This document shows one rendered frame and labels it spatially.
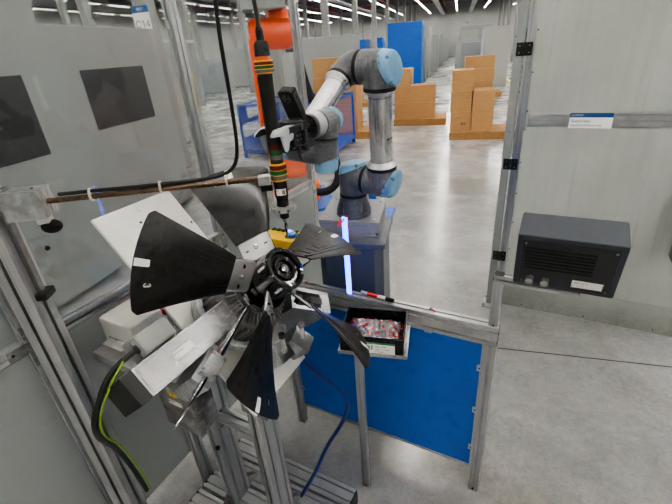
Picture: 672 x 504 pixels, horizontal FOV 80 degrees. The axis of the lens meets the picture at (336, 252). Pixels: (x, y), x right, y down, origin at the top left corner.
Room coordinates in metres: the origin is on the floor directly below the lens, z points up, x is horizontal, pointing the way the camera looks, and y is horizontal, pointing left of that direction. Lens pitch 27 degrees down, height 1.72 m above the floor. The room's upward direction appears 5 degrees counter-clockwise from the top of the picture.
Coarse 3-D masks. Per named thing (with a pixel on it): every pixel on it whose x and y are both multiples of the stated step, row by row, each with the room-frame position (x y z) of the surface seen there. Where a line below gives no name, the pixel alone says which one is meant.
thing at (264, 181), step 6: (258, 180) 1.01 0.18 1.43; (264, 180) 1.01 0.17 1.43; (264, 186) 1.01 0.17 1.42; (270, 186) 1.01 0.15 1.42; (270, 192) 1.01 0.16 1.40; (270, 198) 1.01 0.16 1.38; (270, 204) 1.01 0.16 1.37; (276, 204) 1.04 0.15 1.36; (294, 204) 1.03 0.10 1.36; (276, 210) 1.00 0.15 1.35; (282, 210) 1.00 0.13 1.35; (288, 210) 1.00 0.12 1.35; (294, 210) 1.02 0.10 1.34
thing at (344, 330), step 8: (312, 304) 0.97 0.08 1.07; (320, 312) 0.91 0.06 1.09; (328, 320) 0.89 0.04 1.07; (336, 320) 0.98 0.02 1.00; (336, 328) 0.88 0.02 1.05; (344, 328) 0.93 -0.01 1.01; (352, 328) 1.00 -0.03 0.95; (344, 336) 0.87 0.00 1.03; (352, 336) 0.92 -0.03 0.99; (360, 336) 0.97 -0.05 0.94; (352, 344) 0.86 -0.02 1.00; (360, 344) 0.91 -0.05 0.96; (360, 352) 0.86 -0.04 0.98; (368, 352) 0.90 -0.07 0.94; (360, 360) 0.82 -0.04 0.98; (368, 360) 0.85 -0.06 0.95; (368, 368) 0.82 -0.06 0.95
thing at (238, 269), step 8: (240, 264) 0.90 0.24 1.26; (248, 264) 0.91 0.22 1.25; (232, 272) 0.89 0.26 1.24; (240, 272) 0.90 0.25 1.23; (248, 272) 0.91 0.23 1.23; (232, 280) 0.89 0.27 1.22; (240, 280) 0.90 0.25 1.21; (248, 280) 0.91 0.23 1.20; (232, 288) 0.88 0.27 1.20; (240, 288) 0.90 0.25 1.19; (248, 288) 0.91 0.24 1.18
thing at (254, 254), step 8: (264, 232) 1.02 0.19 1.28; (248, 240) 1.01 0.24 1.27; (256, 240) 1.01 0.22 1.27; (264, 240) 1.01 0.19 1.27; (240, 248) 1.00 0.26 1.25; (248, 248) 1.00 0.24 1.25; (264, 248) 0.99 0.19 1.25; (272, 248) 0.99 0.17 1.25; (248, 256) 0.98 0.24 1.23; (256, 256) 0.98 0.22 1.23
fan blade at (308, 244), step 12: (312, 228) 1.26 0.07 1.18; (300, 240) 1.17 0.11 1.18; (312, 240) 1.17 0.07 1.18; (324, 240) 1.18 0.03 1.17; (336, 240) 1.20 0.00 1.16; (300, 252) 1.08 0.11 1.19; (312, 252) 1.08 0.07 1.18; (324, 252) 1.09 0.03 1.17; (336, 252) 1.11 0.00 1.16; (348, 252) 1.14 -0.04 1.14; (360, 252) 1.18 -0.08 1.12
